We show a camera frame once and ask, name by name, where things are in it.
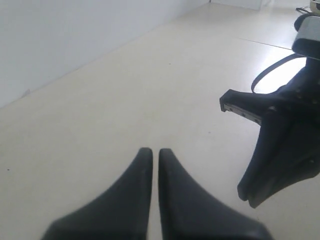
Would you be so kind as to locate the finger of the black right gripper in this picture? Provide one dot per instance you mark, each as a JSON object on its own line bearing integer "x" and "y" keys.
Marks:
{"x": 287, "y": 152}
{"x": 251, "y": 106}

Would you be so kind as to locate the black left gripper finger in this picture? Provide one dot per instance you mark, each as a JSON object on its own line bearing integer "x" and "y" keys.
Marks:
{"x": 78, "y": 225}
{"x": 123, "y": 210}

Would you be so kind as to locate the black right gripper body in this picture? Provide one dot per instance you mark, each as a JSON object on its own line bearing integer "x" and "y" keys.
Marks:
{"x": 300, "y": 97}

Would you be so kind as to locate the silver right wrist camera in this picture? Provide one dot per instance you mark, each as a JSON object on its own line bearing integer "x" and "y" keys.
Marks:
{"x": 307, "y": 41}

